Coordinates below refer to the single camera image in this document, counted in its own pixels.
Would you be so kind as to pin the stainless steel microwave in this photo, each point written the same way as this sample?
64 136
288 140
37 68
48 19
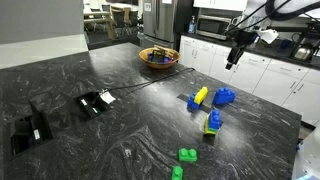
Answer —
213 26

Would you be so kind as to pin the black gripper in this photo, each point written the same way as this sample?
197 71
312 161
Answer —
246 38

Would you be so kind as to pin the large blue building block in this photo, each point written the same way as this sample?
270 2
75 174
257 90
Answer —
224 96

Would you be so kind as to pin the small pop-up outlet box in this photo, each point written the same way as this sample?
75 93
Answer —
89 106

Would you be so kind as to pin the white plug adapter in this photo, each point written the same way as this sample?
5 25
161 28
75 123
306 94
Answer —
107 97

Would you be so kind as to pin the white base cabinets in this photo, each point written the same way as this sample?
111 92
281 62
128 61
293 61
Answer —
280 83

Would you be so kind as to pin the blue building block on stack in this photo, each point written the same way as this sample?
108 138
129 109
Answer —
215 120

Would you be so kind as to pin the blue snack packet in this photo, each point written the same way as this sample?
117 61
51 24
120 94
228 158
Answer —
150 56

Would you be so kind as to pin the wide green building block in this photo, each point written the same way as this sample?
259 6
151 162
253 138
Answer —
187 155

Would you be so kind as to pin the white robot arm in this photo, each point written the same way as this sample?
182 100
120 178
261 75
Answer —
293 6

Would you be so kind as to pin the blue soap bottle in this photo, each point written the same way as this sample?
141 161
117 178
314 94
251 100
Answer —
192 26

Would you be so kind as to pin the large pop-up outlet box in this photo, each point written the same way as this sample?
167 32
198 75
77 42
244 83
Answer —
28 133

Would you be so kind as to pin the small blue building block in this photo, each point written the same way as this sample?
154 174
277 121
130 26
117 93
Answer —
191 102

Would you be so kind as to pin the white device with blue part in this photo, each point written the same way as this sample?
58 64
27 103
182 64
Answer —
308 156

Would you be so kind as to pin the wooden dining table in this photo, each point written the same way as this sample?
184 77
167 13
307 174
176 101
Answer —
96 18

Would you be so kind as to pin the wooden bowl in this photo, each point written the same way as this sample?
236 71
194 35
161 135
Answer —
159 64

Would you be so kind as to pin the yellow building block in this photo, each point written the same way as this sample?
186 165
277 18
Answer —
201 95

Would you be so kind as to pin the white wall cabinet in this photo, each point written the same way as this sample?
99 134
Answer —
220 4

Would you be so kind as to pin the short black tape patch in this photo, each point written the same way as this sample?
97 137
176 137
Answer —
208 139

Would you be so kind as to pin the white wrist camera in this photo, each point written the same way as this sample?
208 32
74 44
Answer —
268 35

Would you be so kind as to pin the stainless steel refrigerator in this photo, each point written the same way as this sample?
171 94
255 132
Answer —
163 18

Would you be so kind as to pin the narrow green building block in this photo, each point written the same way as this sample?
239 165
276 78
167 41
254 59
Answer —
177 173

